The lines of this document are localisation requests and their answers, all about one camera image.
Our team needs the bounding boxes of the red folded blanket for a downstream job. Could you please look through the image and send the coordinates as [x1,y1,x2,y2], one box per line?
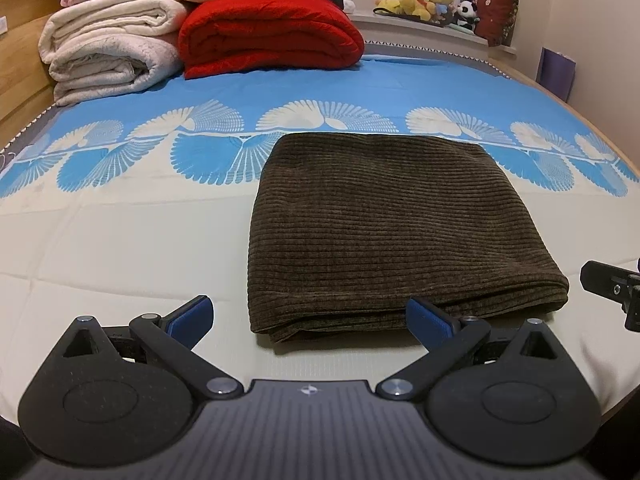
[177,0,366,81]

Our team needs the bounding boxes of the cream fuzzy folded blanket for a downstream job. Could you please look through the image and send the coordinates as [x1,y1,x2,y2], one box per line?
[49,30,186,107]

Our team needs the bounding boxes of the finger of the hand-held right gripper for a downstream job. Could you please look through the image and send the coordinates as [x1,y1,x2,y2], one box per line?
[579,260,640,334]

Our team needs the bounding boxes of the blue printed bed sheet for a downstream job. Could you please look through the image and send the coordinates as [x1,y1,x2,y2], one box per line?
[0,52,640,426]

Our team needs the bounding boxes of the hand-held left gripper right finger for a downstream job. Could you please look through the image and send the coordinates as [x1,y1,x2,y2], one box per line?
[375,297,572,402]

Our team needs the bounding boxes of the white window sill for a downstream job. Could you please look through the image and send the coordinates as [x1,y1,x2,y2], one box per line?
[349,9,518,63]

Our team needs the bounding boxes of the white folded blanket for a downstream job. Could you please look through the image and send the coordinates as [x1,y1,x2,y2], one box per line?
[37,0,193,65]

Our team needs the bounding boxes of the panda plush toy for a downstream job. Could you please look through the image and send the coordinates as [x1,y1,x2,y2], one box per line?
[451,0,482,32]

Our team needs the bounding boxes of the purple box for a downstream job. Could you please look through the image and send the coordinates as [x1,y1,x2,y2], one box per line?
[537,45,577,104]

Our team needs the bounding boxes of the red cushion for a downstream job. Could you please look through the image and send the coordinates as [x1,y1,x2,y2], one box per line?
[471,0,521,49]

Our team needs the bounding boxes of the brown corduroy pants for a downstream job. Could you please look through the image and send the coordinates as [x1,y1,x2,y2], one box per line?
[247,132,571,346]

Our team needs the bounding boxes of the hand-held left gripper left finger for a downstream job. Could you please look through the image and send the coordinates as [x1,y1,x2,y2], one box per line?
[60,295,245,402]

